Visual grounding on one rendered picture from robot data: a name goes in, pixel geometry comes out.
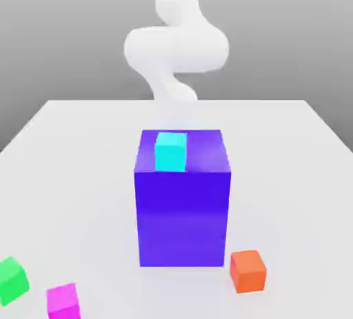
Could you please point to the large purple box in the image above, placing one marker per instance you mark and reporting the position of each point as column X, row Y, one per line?
column 182, row 214

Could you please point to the small green cube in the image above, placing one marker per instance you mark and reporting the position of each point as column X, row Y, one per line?
column 12, row 280

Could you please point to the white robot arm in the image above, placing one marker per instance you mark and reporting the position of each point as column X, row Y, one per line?
column 176, row 46

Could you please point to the small magenta cube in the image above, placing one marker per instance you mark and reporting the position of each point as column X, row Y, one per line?
column 63, row 301

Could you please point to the small orange cube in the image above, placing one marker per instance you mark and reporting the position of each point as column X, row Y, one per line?
column 248, row 272

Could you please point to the small cyan cube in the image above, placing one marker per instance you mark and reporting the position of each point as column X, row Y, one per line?
column 170, row 153

